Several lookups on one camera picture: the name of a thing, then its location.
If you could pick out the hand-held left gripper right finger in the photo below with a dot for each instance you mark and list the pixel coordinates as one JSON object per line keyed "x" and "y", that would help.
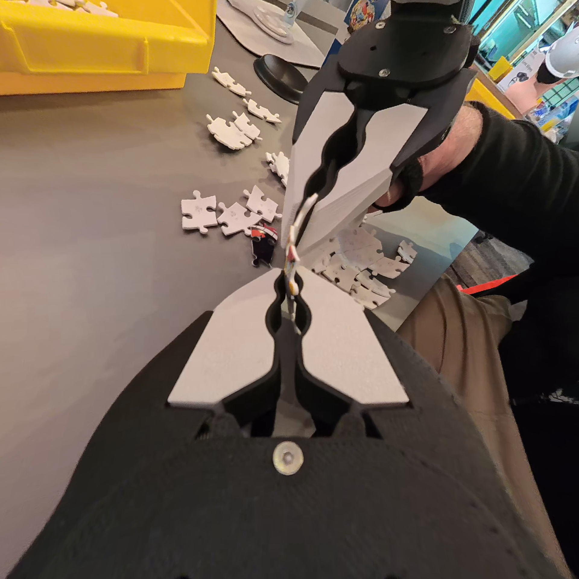
{"x": 348, "y": 353}

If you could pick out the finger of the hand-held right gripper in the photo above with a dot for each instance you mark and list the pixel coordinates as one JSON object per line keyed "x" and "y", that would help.
{"x": 316, "y": 135}
{"x": 384, "y": 144}

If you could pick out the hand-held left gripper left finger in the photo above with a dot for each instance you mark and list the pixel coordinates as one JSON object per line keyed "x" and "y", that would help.
{"x": 226, "y": 353}

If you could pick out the curved assembled puzzle sheet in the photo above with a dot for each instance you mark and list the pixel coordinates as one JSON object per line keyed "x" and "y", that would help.
{"x": 293, "y": 253}

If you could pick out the person's right forearm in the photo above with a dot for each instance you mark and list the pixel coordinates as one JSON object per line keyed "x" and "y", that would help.
{"x": 511, "y": 181}

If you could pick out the curved joined puzzle section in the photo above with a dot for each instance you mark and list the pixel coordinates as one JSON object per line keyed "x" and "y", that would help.
{"x": 226, "y": 133}
{"x": 279, "y": 167}

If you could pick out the colourful puzzle box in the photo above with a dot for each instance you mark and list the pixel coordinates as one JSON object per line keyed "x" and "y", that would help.
{"x": 362, "y": 22}

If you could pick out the joined white puzzle strip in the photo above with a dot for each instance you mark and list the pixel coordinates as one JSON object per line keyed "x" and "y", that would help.
{"x": 261, "y": 111}
{"x": 230, "y": 82}

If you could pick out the single white puzzle piece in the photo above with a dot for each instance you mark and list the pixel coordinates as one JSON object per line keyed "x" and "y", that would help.
{"x": 236, "y": 219}
{"x": 248, "y": 126}
{"x": 198, "y": 212}
{"x": 262, "y": 204}

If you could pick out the dark printed puzzle piece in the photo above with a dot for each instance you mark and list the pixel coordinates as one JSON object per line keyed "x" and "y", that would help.
{"x": 264, "y": 246}

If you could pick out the person's right hand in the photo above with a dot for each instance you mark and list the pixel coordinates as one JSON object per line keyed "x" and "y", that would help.
{"x": 452, "y": 144}

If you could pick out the black round stand base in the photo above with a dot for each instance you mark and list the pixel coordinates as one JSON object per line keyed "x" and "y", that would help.
{"x": 280, "y": 74}

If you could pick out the small yellow bin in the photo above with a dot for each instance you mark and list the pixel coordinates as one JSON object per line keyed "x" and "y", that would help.
{"x": 488, "y": 97}

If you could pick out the person's khaki trousers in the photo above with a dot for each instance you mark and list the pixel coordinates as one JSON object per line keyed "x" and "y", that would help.
{"x": 452, "y": 353}

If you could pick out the white helmet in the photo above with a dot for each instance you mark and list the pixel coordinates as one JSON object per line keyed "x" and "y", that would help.
{"x": 563, "y": 56}

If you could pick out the yellow plastic bin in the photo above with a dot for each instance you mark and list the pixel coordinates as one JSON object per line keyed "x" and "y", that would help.
{"x": 113, "y": 45}

